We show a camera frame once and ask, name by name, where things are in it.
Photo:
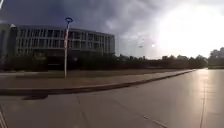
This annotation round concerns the grass strip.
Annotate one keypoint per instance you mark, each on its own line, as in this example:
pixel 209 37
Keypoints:
pixel 100 73

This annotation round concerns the row of dark trees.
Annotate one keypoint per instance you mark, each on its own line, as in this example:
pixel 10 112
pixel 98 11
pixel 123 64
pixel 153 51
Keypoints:
pixel 150 62

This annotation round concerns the dark kerb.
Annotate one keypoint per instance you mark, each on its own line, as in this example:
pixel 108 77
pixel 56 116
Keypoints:
pixel 83 89

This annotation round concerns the grey concrete slab pavement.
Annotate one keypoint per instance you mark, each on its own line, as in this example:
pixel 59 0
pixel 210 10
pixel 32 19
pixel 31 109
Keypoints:
pixel 140 103

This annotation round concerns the tall street lamp pole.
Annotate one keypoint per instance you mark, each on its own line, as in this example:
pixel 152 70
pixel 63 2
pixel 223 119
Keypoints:
pixel 65 50

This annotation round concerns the raised paved strip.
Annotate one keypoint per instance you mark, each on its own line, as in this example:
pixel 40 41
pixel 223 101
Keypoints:
pixel 66 82

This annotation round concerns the large glass-fronted building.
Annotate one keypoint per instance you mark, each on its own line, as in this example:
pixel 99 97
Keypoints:
pixel 50 41

